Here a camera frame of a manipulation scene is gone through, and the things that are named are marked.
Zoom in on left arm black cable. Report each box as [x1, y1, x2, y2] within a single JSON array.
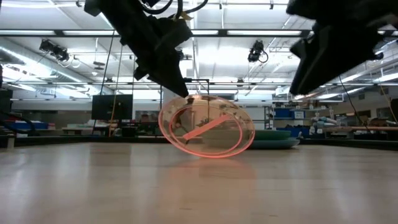
[[139, 0, 209, 20]]

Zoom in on translucent orange plastic plate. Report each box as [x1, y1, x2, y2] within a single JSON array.
[[157, 94, 256, 159]]

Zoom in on black computer monitor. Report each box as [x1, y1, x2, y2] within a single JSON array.
[[91, 94, 134, 121]]

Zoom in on white cabinet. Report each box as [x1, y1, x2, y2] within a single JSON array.
[[162, 88, 180, 106]]

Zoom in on flat blue box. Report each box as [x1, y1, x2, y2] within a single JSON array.
[[7, 121, 50, 130]]

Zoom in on black aluminium table frame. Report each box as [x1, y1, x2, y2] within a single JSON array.
[[0, 135, 398, 152]]

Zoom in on wooden top workbench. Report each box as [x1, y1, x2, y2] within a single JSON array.
[[310, 125, 398, 132]]

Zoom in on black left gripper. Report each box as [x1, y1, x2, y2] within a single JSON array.
[[83, 0, 193, 98]]

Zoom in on blue storage bins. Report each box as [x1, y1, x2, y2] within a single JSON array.
[[274, 107, 306, 119]]

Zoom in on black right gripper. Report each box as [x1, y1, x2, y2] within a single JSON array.
[[285, 0, 398, 96]]

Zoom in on thin black hanging cable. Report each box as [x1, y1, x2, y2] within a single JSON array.
[[99, 30, 115, 96]]

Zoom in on opaque blue plastic plate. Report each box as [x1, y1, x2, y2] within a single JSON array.
[[248, 138, 301, 150]]

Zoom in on black overhead frame beam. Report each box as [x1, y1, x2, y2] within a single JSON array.
[[0, 29, 315, 37]]

